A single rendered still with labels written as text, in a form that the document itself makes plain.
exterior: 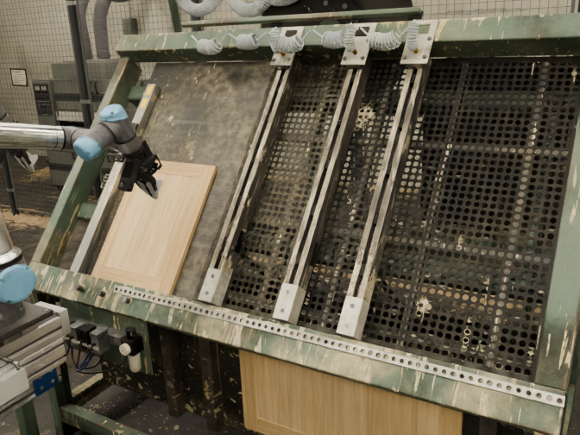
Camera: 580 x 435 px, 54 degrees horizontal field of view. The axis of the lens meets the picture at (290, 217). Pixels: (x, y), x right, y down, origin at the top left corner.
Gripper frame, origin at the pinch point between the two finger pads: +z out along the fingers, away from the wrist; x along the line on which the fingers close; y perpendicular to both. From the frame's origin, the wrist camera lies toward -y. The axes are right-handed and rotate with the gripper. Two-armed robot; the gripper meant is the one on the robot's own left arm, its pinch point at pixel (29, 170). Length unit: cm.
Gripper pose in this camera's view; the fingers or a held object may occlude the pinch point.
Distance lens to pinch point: 255.0
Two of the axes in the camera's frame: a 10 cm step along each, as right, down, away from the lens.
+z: 2.6, 7.1, 6.5
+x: -8.7, -1.3, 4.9
